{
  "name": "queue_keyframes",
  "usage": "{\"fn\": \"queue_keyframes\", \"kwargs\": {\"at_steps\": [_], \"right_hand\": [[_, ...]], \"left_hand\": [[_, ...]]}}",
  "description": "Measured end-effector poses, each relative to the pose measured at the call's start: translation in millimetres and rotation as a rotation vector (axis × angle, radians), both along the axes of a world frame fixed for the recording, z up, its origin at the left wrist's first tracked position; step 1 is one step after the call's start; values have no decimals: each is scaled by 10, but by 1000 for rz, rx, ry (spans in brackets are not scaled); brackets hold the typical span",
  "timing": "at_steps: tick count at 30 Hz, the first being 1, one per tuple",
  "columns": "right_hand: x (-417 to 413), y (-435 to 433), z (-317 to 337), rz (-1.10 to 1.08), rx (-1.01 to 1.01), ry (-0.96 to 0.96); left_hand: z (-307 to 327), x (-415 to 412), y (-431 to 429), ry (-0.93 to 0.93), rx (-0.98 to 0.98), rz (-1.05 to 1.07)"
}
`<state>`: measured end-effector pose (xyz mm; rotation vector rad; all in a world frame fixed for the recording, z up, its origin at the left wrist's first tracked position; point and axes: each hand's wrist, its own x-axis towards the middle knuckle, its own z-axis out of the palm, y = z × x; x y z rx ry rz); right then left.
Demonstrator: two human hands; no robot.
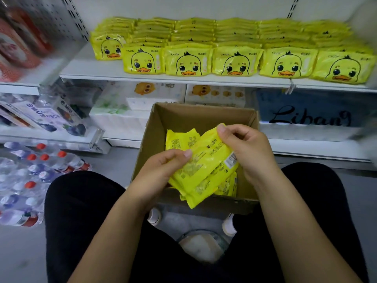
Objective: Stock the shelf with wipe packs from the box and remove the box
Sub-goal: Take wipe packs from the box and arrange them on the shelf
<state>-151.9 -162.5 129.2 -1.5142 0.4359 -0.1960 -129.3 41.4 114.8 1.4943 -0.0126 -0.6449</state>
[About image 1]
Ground person's left hand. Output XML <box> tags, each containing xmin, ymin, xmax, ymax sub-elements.
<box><xmin>126</xmin><ymin>149</ymin><xmax>193</xmax><ymax>207</ymax></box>

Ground person's right hand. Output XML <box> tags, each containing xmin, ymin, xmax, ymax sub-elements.
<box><xmin>217</xmin><ymin>123</ymin><xmax>279</xmax><ymax>183</ymax></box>

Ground brown cardboard box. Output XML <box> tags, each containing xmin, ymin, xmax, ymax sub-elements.
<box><xmin>132</xmin><ymin>102</ymin><xmax>261</xmax><ymax>216</ymax></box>

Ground white metal shelf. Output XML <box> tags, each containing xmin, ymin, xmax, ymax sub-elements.
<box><xmin>59</xmin><ymin>0</ymin><xmax>377</xmax><ymax>163</ymax></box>

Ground person's left forearm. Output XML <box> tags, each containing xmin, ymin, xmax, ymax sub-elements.
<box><xmin>68</xmin><ymin>194</ymin><xmax>157</xmax><ymax>283</ymax></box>

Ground person's right forearm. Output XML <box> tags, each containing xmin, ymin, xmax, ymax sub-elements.
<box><xmin>256</xmin><ymin>168</ymin><xmax>363</xmax><ymax>283</ymax></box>

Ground person's left cream clog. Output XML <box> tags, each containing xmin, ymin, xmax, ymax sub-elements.
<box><xmin>147</xmin><ymin>207</ymin><xmax>163</xmax><ymax>226</ymax></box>

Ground person's cream clog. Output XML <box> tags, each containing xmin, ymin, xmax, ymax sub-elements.
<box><xmin>222</xmin><ymin>213</ymin><xmax>238</xmax><ymax>237</ymax></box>
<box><xmin>147</xmin><ymin>207</ymin><xmax>163</xmax><ymax>226</ymax></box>

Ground person's right cream clog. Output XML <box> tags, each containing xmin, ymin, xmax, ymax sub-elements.
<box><xmin>222</xmin><ymin>213</ymin><xmax>238</xmax><ymax>237</ymax></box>

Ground person's black trousers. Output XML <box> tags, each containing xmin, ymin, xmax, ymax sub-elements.
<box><xmin>44</xmin><ymin>162</ymin><xmax>371</xmax><ymax>283</ymax></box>

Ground white pegboard shelf unit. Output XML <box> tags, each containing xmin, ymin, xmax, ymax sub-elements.
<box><xmin>0</xmin><ymin>0</ymin><xmax>112</xmax><ymax>156</ymax></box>

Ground green white tissue pack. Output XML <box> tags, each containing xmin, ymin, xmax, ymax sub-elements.
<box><xmin>90</xmin><ymin>82</ymin><xmax>151</xmax><ymax>139</ymax></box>

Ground blue white roll pack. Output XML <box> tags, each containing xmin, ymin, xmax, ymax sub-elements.
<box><xmin>359</xmin><ymin>115</ymin><xmax>377</xmax><ymax>165</ymax></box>

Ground MIQI boxes with fruit print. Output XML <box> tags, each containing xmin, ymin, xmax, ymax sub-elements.
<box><xmin>0</xmin><ymin>94</ymin><xmax>89</xmax><ymax>138</ymax></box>

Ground pack of red-capped bottles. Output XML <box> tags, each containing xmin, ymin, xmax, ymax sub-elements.
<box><xmin>0</xmin><ymin>141</ymin><xmax>92</xmax><ymax>228</ymax></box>

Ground metal frame stool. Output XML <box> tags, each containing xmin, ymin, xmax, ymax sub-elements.
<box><xmin>178</xmin><ymin>228</ymin><xmax>232</xmax><ymax>264</ymax></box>

